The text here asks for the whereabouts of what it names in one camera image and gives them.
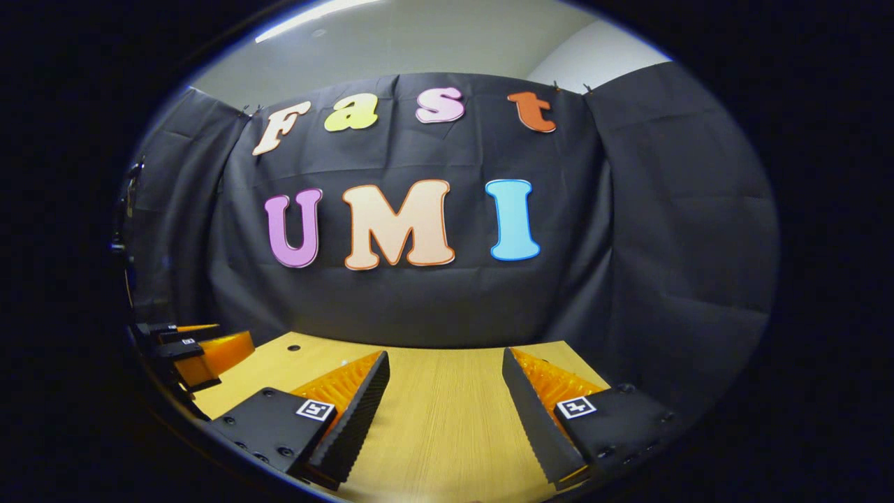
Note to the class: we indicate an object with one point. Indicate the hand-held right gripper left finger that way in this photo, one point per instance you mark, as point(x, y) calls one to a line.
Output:
point(353, 426)

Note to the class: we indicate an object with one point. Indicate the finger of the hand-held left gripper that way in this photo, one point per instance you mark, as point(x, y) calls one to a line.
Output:
point(216, 356)
point(167, 329)

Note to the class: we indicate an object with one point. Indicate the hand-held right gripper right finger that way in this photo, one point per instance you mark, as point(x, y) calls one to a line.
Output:
point(534, 419)

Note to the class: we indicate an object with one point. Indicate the wooden desktop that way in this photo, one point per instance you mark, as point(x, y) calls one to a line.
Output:
point(440, 419)

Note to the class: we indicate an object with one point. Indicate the ceiling light panel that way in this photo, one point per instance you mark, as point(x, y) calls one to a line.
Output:
point(314, 17)

